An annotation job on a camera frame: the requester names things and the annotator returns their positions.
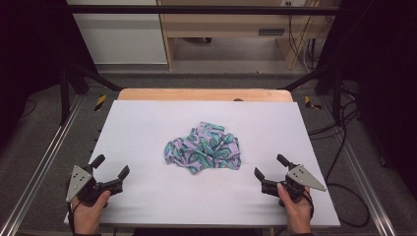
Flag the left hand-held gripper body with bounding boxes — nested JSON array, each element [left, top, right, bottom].
[[65, 163, 124, 207]]

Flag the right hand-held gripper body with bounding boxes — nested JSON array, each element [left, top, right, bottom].
[[261, 163, 328, 204]]

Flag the purple seahorse print garment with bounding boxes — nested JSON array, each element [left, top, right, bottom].
[[163, 121, 242, 175]]

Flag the person's left hand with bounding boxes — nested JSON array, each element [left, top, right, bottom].
[[70, 190, 112, 235]]

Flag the person's right hand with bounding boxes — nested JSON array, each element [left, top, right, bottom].
[[276, 183, 315, 235]]

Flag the yellow clamp right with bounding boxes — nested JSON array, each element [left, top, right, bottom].
[[303, 95, 323, 111]]

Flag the black curtain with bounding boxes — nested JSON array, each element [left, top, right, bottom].
[[319, 0, 417, 201], [0, 0, 98, 146]]

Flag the white cabinet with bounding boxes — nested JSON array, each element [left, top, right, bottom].
[[66, 0, 168, 65]]

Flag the light wooden desk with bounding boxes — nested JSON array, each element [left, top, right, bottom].
[[156, 0, 342, 71]]

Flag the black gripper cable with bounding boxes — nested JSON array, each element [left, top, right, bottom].
[[66, 202, 80, 236], [302, 188, 316, 220]]

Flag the aluminium floor rail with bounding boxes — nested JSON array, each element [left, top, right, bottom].
[[319, 95, 399, 236], [0, 94, 85, 236]]

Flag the black floor cable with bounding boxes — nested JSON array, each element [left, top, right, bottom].
[[308, 97, 372, 229]]

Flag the black frame strut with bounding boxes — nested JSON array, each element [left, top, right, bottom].
[[280, 64, 344, 126], [60, 60, 123, 126]]

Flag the hanging desk cables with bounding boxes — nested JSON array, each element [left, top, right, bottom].
[[286, 1, 328, 73]]

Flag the black horizontal frame bar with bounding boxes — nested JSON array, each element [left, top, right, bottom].
[[64, 4, 342, 16]]

